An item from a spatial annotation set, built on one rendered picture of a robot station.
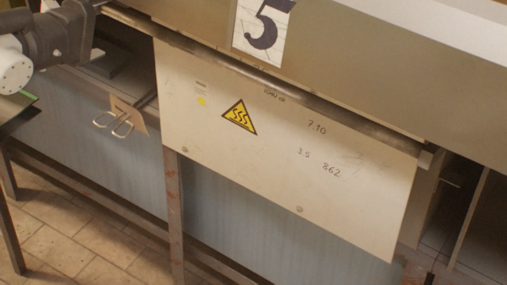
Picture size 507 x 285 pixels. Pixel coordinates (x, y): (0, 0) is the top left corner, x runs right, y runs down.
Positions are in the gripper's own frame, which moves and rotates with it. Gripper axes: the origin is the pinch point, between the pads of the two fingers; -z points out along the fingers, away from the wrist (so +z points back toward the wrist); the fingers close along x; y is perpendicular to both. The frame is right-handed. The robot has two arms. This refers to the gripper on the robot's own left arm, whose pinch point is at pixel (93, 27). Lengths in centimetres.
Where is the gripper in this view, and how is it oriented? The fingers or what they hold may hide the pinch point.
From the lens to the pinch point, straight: 137.0
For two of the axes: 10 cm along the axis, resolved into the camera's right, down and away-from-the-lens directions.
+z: -4.9, 2.9, -8.2
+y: -8.4, -4.1, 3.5
